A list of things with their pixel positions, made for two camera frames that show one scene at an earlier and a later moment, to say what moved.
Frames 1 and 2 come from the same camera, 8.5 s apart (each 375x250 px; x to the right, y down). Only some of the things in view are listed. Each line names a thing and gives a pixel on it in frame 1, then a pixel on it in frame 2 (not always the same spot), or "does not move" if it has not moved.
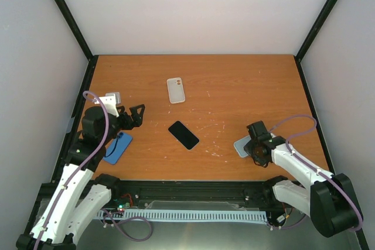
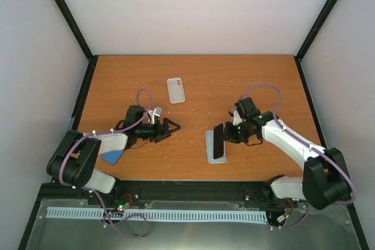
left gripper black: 137,120 to 165,130
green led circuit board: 125,205 does not move
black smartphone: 182,133 to 218,141
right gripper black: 248,148 to 229,136
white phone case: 176,90 does not move
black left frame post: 67,12 does not move
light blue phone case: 239,144 to 210,145
